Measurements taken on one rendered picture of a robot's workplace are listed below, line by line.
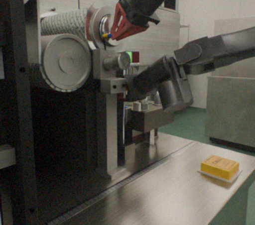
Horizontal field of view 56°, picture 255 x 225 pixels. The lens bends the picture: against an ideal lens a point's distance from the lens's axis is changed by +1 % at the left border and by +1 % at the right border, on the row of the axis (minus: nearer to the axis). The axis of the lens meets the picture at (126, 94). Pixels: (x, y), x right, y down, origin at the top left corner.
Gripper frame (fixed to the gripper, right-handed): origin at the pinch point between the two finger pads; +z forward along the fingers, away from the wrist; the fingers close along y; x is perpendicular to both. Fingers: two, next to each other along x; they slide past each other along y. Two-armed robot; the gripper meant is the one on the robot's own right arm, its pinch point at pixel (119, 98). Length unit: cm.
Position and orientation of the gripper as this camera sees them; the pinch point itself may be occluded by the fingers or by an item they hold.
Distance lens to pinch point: 67.4
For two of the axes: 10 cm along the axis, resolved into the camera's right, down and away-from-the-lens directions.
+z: -6.4, 4.0, 6.6
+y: 6.8, -1.2, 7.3
